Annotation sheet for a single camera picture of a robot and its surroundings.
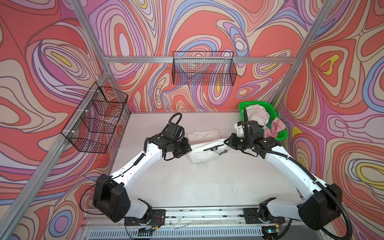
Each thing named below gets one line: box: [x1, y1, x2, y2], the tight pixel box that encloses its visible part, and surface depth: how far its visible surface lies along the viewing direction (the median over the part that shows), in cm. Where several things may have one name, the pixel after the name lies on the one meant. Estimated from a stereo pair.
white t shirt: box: [189, 138, 227, 164], surface depth 81 cm
